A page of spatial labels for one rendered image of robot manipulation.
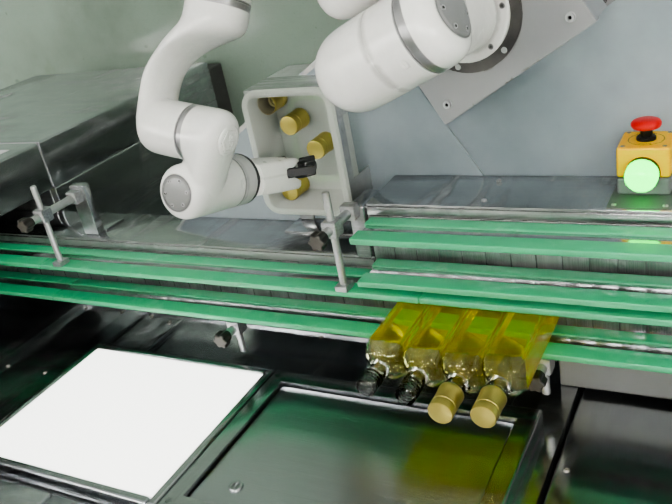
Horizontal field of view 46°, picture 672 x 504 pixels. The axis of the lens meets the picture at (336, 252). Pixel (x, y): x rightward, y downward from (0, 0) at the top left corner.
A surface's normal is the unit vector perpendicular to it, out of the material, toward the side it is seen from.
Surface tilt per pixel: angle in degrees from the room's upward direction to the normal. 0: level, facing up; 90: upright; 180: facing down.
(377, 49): 10
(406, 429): 90
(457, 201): 90
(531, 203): 90
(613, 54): 0
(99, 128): 90
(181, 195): 15
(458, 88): 5
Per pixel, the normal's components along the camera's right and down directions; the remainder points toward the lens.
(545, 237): -0.18, -0.88
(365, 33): -0.69, -0.08
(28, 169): 0.87, 0.05
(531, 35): -0.52, 0.42
